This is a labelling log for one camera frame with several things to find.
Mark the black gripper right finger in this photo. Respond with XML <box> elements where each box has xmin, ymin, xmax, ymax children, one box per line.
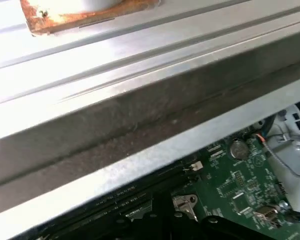
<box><xmin>162</xmin><ymin>197</ymin><xmax>264</xmax><ymax>240</ymax></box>

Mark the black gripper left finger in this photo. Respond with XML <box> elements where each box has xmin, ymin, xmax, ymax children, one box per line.
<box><xmin>74</xmin><ymin>197</ymin><xmax>164</xmax><ymax>240</ymax></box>

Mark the CPU socket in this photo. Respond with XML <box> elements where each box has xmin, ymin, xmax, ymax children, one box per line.
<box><xmin>171</xmin><ymin>194</ymin><xmax>200</xmax><ymax>223</ymax></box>

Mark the green motherboard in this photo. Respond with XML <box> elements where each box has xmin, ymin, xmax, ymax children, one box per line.
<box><xmin>164</xmin><ymin>132</ymin><xmax>300</xmax><ymax>240</ymax></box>

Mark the silver internal USB port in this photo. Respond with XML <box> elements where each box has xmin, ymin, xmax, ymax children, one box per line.
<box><xmin>253</xmin><ymin>205</ymin><xmax>278</xmax><ymax>229</ymax></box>

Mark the round coin cell battery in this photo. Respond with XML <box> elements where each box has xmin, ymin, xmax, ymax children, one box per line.
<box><xmin>229</xmin><ymin>139</ymin><xmax>250</xmax><ymax>161</ymax></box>

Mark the black PC case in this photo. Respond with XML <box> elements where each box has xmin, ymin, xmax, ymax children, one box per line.
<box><xmin>0</xmin><ymin>24</ymin><xmax>300</xmax><ymax>240</ymax></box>

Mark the grey braided wire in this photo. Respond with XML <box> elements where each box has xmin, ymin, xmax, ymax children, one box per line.
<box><xmin>252</xmin><ymin>132</ymin><xmax>300</xmax><ymax>178</ymax></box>

